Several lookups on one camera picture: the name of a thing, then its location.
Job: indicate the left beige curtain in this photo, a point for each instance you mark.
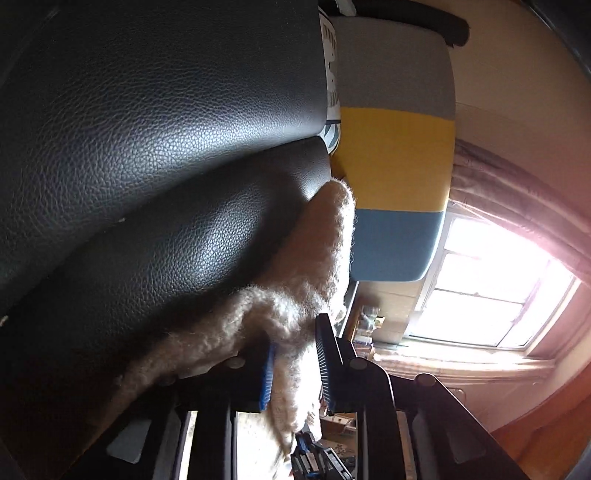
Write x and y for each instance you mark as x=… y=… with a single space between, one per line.
x=506 y=194

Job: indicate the wooden side table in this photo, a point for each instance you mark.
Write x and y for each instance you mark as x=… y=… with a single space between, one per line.
x=377 y=320

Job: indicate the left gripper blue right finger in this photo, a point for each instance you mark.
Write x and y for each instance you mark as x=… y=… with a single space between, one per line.
x=352 y=384

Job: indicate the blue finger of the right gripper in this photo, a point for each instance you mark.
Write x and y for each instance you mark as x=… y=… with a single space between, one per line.
x=305 y=462

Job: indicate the blue triangle pattern cushion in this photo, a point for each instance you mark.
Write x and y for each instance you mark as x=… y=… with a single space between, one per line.
x=331 y=133

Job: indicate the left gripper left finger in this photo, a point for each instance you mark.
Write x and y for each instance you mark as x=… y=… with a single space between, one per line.
x=204 y=415

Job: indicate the grey yellow blue armchair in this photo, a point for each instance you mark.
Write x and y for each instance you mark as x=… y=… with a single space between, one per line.
x=398 y=108

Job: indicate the cream knitted sweater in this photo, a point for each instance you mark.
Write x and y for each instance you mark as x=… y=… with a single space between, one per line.
x=308 y=276

